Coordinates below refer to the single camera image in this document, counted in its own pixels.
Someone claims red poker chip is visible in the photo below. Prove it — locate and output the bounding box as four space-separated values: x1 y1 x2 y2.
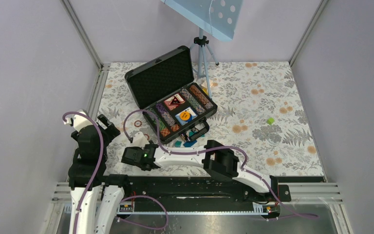
134 120 142 128

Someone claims yellow big blind button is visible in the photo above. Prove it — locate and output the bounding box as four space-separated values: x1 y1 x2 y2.
179 111 191 117

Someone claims blue small blind button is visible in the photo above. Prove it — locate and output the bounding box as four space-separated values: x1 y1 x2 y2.
180 116 193 125

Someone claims black all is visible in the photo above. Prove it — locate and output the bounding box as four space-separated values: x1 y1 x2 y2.
165 95 185 110

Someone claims black poker set case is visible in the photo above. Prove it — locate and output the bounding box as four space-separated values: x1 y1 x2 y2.
124 45 218 144

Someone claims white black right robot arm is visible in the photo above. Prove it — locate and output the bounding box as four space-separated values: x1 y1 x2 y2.
121 140 282 203

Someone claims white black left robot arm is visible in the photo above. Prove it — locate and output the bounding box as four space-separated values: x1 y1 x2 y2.
62 110 120 234

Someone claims red yellow chip row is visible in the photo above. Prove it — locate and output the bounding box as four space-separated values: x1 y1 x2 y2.
160 124 180 137

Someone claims teal triangular toy block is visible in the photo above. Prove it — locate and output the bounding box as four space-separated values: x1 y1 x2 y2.
173 141 183 148

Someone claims green chip row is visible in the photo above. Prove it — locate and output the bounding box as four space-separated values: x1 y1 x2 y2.
147 108 170 137

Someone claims blue toy brick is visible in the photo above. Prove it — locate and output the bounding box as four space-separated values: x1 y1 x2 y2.
183 140 197 148

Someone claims red card deck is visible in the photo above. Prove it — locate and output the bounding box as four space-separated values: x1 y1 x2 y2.
164 93 185 111

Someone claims orange blue chip row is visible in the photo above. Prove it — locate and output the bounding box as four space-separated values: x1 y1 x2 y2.
189 85 214 109

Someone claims floral table mat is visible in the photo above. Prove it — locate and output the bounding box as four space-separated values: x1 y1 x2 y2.
98 61 324 176

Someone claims blue tripod stand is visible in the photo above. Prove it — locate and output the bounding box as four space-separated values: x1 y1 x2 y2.
189 28 219 99

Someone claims green toy cube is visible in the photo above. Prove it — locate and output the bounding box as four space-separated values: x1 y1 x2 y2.
266 117 275 125

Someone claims blue perforated board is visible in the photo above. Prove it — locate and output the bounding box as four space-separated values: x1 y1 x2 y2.
162 0 243 42

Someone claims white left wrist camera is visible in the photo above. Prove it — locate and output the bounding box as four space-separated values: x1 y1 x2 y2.
62 109 93 132

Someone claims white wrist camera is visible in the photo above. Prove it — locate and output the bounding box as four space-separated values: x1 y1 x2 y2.
62 109 93 132
131 132 149 148

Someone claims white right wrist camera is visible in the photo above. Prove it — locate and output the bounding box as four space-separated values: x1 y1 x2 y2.
131 132 149 148

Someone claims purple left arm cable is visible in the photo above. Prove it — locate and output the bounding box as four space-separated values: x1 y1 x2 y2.
62 111 169 234

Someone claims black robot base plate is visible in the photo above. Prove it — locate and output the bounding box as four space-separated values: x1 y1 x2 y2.
100 175 292 213

